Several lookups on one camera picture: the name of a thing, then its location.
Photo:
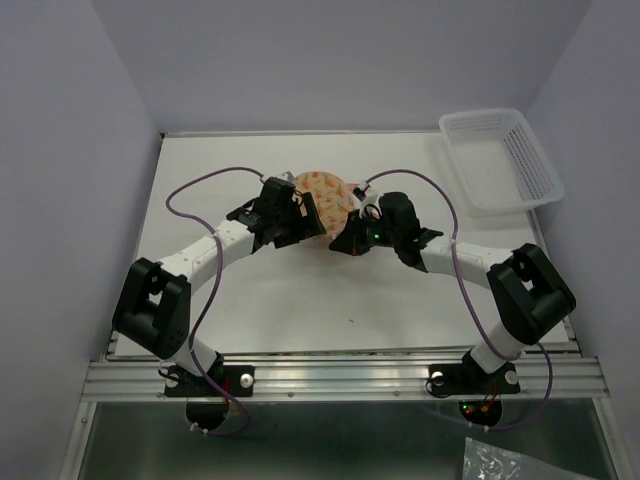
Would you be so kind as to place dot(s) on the floral mesh laundry bag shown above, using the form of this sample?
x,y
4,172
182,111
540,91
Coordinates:
x,y
332,198

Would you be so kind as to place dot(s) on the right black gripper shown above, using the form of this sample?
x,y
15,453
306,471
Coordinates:
x,y
350,237

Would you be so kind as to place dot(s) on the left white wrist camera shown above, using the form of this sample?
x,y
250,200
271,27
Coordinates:
x,y
287,177

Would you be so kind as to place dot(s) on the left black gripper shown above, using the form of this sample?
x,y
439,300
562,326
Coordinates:
x,y
293,236

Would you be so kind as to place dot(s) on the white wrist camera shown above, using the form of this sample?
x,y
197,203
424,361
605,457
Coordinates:
x,y
287,177
368,204

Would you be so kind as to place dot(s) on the aluminium mounting rail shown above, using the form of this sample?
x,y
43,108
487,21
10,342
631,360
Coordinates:
x,y
328,379

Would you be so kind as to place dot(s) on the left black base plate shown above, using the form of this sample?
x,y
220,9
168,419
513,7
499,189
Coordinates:
x,y
236,380

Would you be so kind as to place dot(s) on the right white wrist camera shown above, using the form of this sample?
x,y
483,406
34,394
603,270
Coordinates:
x,y
368,204

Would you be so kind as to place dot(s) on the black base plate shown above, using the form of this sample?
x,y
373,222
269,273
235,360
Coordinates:
x,y
236,380
459,379

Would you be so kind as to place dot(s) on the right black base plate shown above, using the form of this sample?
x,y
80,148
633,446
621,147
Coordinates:
x,y
459,379

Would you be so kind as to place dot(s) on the white plastic basket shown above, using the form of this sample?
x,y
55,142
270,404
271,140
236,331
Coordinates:
x,y
500,163

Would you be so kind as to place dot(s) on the clear plastic bag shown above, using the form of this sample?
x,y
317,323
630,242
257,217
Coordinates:
x,y
487,462

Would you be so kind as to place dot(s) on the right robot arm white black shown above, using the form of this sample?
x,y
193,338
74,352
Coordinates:
x,y
530,295

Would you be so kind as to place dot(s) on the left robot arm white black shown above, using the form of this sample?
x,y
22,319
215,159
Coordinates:
x,y
154,307

